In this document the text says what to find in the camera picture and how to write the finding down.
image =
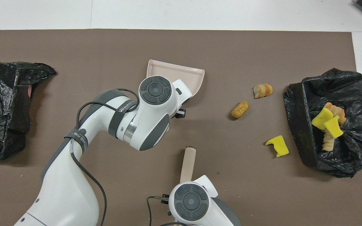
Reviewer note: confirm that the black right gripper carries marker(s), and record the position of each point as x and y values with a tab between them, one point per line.
165	200

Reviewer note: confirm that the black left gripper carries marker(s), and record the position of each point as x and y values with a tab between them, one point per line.
180	113

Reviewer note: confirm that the beige plastic dustpan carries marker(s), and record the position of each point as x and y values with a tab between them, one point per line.
181	72

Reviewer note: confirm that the beige hand brush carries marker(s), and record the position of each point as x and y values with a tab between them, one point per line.
188	163

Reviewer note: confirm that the brown bread roll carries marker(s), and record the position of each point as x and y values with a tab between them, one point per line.
240	110

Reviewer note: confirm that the striped croissant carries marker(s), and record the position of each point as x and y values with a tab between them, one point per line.
338	111
262	91
328	142

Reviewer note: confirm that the notched yellow sponge piece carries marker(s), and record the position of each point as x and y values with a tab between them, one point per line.
280	147

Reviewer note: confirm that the yellow green sponge piece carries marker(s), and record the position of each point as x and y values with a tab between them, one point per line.
320	120
334	128

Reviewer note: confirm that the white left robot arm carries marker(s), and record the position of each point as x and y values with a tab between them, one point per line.
68	194

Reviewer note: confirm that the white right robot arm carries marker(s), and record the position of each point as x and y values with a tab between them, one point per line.
190	201

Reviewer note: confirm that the black bag lined bin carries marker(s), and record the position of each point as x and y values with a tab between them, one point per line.
2	94
357	94

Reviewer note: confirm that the brown table mat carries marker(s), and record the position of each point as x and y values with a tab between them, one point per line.
74	47

